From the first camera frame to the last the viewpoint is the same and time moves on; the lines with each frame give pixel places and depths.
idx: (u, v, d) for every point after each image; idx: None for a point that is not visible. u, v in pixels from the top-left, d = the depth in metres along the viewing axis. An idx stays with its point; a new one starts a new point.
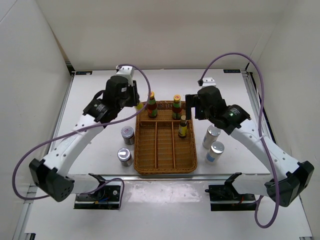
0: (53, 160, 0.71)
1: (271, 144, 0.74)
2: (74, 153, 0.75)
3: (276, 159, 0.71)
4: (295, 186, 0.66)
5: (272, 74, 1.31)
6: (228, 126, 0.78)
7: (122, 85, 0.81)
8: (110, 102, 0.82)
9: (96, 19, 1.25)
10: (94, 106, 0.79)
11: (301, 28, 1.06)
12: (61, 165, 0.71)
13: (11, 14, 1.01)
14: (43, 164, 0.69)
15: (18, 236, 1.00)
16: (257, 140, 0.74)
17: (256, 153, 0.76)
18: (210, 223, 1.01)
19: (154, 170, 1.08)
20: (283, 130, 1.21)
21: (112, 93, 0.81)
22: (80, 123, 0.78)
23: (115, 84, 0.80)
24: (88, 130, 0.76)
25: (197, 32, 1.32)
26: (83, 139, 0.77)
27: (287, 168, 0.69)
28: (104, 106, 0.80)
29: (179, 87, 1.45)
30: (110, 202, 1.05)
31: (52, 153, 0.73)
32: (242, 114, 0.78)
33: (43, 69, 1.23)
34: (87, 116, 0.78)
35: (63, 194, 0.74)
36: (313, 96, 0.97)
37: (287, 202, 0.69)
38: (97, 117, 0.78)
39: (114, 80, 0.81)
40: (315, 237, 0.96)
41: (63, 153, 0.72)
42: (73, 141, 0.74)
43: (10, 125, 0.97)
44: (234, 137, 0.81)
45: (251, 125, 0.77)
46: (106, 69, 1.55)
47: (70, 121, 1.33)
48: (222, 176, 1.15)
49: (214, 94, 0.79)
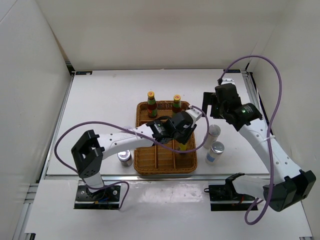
0: (105, 141, 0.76)
1: (276, 147, 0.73)
2: (121, 148, 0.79)
3: (278, 162, 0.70)
4: (291, 192, 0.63)
5: (272, 75, 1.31)
6: (238, 121, 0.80)
7: (187, 121, 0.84)
8: (170, 129, 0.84)
9: (96, 19, 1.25)
10: (156, 125, 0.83)
11: (302, 29, 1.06)
12: (107, 149, 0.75)
13: (11, 15, 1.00)
14: (96, 139, 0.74)
15: (18, 236, 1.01)
16: (263, 140, 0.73)
17: (259, 152, 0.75)
18: (210, 223, 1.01)
19: (154, 170, 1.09)
20: (283, 131, 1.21)
21: (176, 122, 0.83)
22: (140, 129, 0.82)
23: (184, 118, 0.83)
24: (143, 139, 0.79)
25: (197, 32, 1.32)
26: (135, 143, 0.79)
27: (287, 173, 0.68)
28: (164, 130, 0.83)
29: (179, 87, 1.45)
30: (110, 202, 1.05)
31: (108, 135, 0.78)
32: (255, 113, 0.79)
33: (43, 69, 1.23)
34: (147, 128, 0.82)
35: (87, 172, 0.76)
36: (314, 97, 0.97)
37: (280, 206, 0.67)
38: (155, 135, 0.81)
39: (183, 114, 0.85)
40: (315, 237, 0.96)
41: (115, 142, 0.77)
42: (127, 138, 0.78)
43: (10, 125, 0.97)
44: (242, 135, 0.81)
45: (261, 125, 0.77)
46: (106, 69, 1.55)
47: (71, 121, 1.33)
48: (222, 176, 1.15)
49: (229, 90, 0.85)
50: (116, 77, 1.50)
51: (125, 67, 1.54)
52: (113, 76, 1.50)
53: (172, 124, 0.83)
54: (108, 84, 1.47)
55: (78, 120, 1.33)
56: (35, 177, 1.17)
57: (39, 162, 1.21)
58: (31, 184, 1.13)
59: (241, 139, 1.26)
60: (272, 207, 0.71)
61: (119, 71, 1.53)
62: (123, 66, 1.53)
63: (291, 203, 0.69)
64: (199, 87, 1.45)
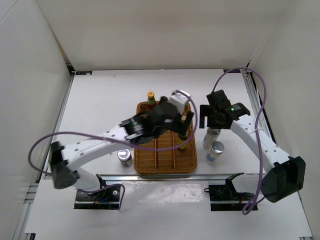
0: (69, 152, 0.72)
1: (264, 137, 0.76)
2: (91, 155, 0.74)
3: (267, 150, 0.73)
4: (280, 175, 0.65)
5: (272, 75, 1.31)
6: (229, 119, 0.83)
7: (167, 115, 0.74)
8: (149, 127, 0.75)
9: (97, 19, 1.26)
10: (133, 124, 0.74)
11: (301, 29, 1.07)
12: (72, 161, 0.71)
13: (11, 15, 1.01)
14: (61, 151, 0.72)
15: (18, 236, 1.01)
16: (252, 132, 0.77)
17: (250, 144, 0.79)
18: (210, 223, 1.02)
19: (154, 170, 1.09)
20: (283, 131, 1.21)
21: (154, 118, 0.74)
22: (111, 132, 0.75)
23: (163, 113, 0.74)
24: (114, 142, 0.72)
25: (197, 32, 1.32)
26: (107, 147, 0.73)
27: (277, 159, 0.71)
28: (141, 129, 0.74)
29: (179, 87, 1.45)
30: (110, 202, 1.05)
31: (73, 145, 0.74)
32: (243, 110, 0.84)
33: (43, 69, 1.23)
34: (121, 129, 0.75)
35: (62, 184, 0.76)
36: (314, 97, 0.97)
37: (276, 195, 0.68)
38: (130, 135, 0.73)
39: (162, 108, 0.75)
40: (315, 237, 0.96)
41: (81, 152, 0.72)
42: (96, 145, 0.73)
43: (10, 125, 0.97)
44: (234, 130, 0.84)
45: (249, 119, 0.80)
46: (106, 69, 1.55)
47: (71, 121, 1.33)
48: (222, 176, 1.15)
49: (218, 94, 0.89)
50: (116, 77, 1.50)
51: (125, 67, 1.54)
52: (113, 76, 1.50)
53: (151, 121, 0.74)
54: (108, 84, 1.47)
55: (78, 120, 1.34)
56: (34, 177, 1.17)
57: (39, 162, 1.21)
58: (31, 184, 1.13)
59: (242, 140, 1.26)
60: (270, 200, 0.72)
61: (119, 71, 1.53)
62: (123, 66, 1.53)
63: (287, 193, 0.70)
64: (199, 87, 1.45)
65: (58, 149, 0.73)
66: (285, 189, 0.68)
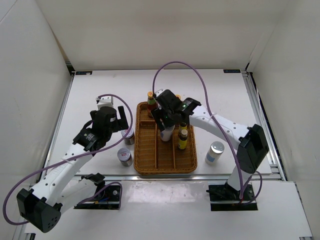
0: (41, 190, 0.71)
1: (222, 120, 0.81)
2: (64, 182, 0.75)
3: (228, 130, 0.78)
4: (249, 147, 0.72)
5: (272, 75, 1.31)
6: (185, 118, 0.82)
7: (110, 115, 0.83)
8: (100, 132, 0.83)
9: (96, 19, 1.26)
10: (84, 136, 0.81)
11: (301, 29, 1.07)
12: (50, 195, 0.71)
13: (11, 15, 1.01)
14: (31, 194, 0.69)
15: (17, 236, 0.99)
16: (209, 119, 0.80)
17: (213, 131, 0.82)
18: (210, 223, 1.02)
19: (154, 170, 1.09)
20: (283, 130, 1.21)
21: (100, 123, 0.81)
22: (69, 152, 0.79)
23: (104, 115, 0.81)
24: (78, 159, 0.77)
25: (196, 33, 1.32)
26: (73, 169, 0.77)
27: (239, 134, 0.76)
28: (94, 135, 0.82)
29: (179, 87, 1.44)
30: (110, 202, 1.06)
31: (41, 183, 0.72)
32: (194, 103, 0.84)
33: (43, 68, 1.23)
34: (76, 145, 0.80)
35: (50, 224, 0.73)
36: (313, 96, 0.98)
37: (252, 166, 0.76)
38: (86, 147, 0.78)
39: (101, 111, 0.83)
40: (315, 237, 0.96)
41: (52, 183, 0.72)
42: (61, 172, 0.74)
43: (10, 125, 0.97)
44: (193, 124, 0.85)
45: (202, 109, 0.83)
46: (106, 69, 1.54)
47: (71, 121, 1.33)
48: (222, 176, 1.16)
49: (167, 95, 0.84)
50: (116, 77, 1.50)
51: (125, 67, 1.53)
52: (113, 76, 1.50)
53: (99, 125, 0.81)
54: (108, 84, 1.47)
55: (78, 120, 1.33)
56: (34, 177, 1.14)
57: (39, 162, 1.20)
58: (31, 184, 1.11)
59: None
60: (249, 171, 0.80)
61: (119, 71, 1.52)
62: (122, 66, 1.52)
63: (260, 160, 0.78)
64: (199, 87, 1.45)
65: (27, 194, 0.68)
66: (257, 156, 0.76)
